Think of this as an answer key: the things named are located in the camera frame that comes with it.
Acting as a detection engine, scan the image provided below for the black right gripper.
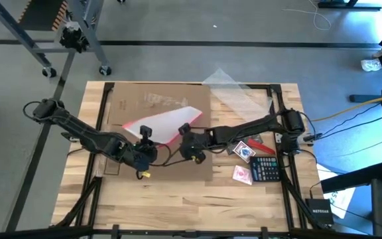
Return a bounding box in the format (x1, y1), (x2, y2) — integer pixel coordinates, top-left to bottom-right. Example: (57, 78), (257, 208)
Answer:
(177, 122), (212, 164)

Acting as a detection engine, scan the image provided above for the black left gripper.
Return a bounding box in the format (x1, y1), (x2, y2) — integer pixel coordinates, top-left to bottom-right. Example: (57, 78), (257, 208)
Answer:
(131, 125), (159, 180)

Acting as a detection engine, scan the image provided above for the pink mesh zipper pouch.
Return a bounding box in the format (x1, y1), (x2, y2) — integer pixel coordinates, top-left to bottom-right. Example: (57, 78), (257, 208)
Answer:
(121, 106), (204, 145)

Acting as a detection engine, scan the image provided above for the playing card box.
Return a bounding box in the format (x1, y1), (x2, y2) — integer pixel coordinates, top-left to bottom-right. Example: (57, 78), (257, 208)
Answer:
(233, 140), (257, 164)

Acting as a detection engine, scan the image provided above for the brown cardboard box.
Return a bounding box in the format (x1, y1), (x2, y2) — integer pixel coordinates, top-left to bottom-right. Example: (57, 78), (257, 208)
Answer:
(103, 82), (214, 183)

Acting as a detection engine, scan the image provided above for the pink white card packet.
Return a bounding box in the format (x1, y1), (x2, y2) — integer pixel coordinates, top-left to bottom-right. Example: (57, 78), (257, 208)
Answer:
(231, 165), (255, 186)

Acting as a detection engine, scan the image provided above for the red box cutter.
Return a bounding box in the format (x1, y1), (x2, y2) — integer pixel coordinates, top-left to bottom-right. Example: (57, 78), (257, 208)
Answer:
(247, 138), (277, 156)

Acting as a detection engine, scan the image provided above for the black calculator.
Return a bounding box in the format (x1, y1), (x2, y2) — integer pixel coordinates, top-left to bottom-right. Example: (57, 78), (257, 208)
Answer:
(249, 155), (282, 183)

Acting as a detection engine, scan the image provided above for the grey metal rolling cart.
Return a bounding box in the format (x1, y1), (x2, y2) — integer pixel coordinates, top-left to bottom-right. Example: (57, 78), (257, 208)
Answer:
(0, 0), (112, 78)

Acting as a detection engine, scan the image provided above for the black tangled device bundle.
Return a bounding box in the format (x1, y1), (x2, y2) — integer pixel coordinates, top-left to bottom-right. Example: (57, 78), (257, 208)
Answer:
(60, 20), (90, 54)

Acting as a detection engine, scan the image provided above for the white printed paper sheet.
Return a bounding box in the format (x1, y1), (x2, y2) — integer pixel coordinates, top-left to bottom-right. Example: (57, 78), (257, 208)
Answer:
(316, 163), (357, 220)

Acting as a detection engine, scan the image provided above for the black desk leg beam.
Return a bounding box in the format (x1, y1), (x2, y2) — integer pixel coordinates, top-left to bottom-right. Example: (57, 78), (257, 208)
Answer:
(320, 161), (382, 194)

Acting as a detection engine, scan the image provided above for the black yellow striped mat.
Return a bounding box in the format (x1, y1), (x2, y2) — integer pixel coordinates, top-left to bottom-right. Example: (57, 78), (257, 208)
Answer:
(18, 0), (68, 33)

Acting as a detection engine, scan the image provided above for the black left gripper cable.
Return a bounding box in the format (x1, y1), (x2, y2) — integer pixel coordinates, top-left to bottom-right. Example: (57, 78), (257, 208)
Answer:
(151, 142), (192, 167)

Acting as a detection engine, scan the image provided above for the black aluminium table frame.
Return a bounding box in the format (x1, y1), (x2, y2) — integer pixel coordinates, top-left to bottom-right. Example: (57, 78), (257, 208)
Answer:
(0, 82), (382, 239)

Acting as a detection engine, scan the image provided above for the black Netgear network switch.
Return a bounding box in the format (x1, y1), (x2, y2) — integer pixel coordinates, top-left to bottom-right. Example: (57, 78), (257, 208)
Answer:
(305, 198), (334, 226)

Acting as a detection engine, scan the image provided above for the thin black floor cable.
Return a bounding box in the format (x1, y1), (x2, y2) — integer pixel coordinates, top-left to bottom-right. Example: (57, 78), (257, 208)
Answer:
(328, 117), (382, 135)
(330, 102), (382, 129)
(325, 141), (382, 158)

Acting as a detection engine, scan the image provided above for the white floor cable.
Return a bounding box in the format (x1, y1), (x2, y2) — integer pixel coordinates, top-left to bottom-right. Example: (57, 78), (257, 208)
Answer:
(281, 0), (332, 32)

